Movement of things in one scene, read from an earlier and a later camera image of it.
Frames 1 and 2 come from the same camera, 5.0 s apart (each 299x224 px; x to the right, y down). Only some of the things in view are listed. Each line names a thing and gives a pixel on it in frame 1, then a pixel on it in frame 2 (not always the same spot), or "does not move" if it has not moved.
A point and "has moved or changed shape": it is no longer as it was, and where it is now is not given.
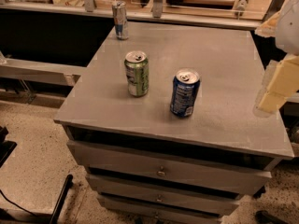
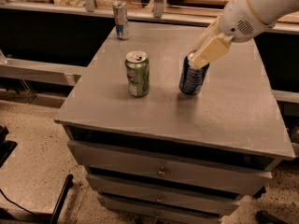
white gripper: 289,32 to 239,20
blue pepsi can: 185,89 has moved or changed shape
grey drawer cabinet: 148,166 does not move
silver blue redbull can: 121,20 does not move
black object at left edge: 7,147 does not move
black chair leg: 62,199 does not move
